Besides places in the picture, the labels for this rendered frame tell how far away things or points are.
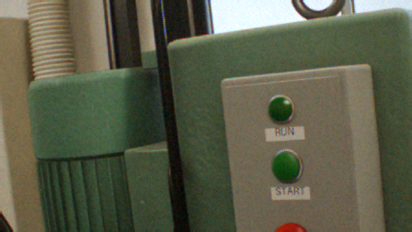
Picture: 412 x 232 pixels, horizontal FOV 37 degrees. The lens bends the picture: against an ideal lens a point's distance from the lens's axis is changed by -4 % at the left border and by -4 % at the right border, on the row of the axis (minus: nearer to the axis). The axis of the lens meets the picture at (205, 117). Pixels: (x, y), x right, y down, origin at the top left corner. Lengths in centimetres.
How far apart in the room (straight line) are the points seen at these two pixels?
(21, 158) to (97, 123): 160
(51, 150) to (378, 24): 39
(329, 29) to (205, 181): 17
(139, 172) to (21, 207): 163
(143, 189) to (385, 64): 29
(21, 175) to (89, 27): 59
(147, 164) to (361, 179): 27
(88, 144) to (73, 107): 4
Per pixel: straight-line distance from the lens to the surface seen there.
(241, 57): 52
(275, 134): 44
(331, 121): 43
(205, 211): 56
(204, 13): 67
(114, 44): 215
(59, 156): 70
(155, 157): 63
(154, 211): 65
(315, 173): 44
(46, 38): 221
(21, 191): 226
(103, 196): 69
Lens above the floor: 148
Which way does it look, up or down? 3 degrees down
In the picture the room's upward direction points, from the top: 6 degrees counter-clockwise
